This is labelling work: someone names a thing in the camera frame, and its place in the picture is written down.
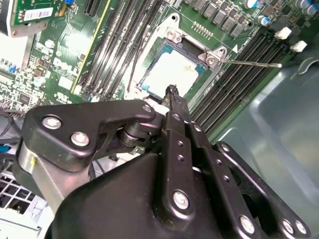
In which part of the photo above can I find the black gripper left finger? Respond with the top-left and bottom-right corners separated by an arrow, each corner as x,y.
21,84 -> 198,224

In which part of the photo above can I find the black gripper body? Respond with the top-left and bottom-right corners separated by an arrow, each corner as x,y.
44,152 -> 241,239

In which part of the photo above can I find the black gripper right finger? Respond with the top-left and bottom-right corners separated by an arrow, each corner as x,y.
185,121 -> 312,239

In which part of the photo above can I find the metal socket locking lever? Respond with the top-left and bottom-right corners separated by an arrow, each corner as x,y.
220,59 -> 283,69
126,41 -> 143,92

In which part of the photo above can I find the silver CPU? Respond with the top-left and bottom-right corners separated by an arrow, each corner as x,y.
142,41 -> 208,100

